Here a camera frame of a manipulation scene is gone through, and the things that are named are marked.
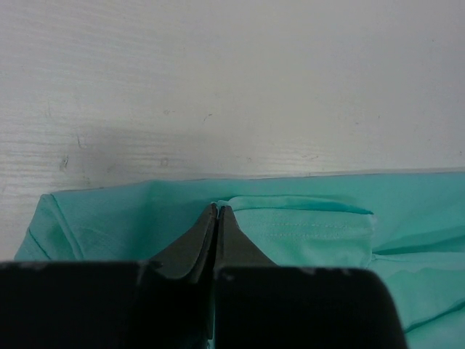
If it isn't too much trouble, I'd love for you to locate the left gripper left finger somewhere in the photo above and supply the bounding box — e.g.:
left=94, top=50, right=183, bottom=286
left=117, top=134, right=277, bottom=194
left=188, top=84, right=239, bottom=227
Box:
left=1, top=204, right=217, bottom=348

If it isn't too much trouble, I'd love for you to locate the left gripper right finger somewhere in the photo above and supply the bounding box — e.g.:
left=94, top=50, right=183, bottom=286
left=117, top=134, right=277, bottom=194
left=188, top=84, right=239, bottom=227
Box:
left=214, top=206, right=407, bottom=348

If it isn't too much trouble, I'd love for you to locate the teal t shirt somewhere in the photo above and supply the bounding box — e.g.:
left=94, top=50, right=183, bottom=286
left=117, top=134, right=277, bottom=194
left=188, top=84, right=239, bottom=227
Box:
left=15, top=172, right=464, bottom=348

